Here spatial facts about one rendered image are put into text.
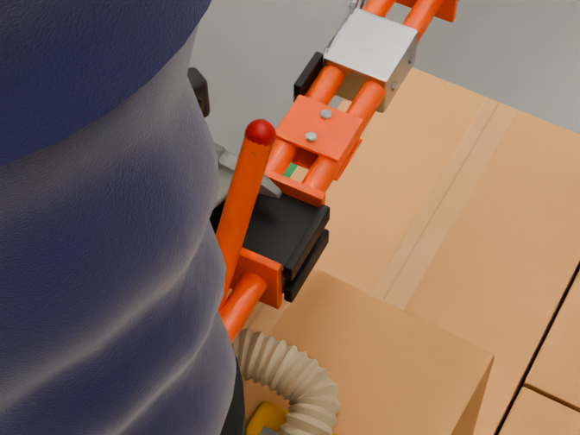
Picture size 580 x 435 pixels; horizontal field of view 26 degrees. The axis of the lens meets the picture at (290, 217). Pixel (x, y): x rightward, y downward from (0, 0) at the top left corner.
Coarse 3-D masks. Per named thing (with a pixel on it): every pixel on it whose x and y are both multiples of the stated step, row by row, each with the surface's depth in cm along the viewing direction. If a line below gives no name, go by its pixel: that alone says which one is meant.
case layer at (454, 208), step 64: (384, 128) 176; (448, 128) 176; (512, 128) 176; (384, 192) 169; (448, 192) 169; (512, 192) 169; (576, 192) 169; (320, 256) 163; (384, 256) 163; (448, 256) 163; (512, 256) 163; (576, 256) 163; (448, 320) 158; (512, 320) 158; (576, 320) 158; (512, 384) 153; (576, 384) 153
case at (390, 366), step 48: (336, 288) 114; (288, 336) 111; (336, 336) 111; (384, 336) 111; (432, 336) 111; (384, 384) 108; (432, 384) 108; (480, 384) 109; (336, 432) 106; (384, 432) 106; (432, 432) 106
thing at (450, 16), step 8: (400, 0) 119; (408, 0) 119; (416, 0) 118; (448, 0) 116; (456, 0) 116; (440, 8) 117; (448, 8) 117; (456, 8) 117; (440, 16) 118; (448, 16) 118
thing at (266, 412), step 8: (264, 400) 105; (264, 408) 105; (272, 408) 105; (280, 408) 105; (256, 416) 104; (264, 416) 104; (272, 416) 104; (280, 416) 104; (248, 424) 104; (256, 424) 104; (264, 424) 104; (272, 424) 104; (280, 424) 104; (248, 432) 103; (256, 432) 103; (264, 432) 103; (272, 432) 103
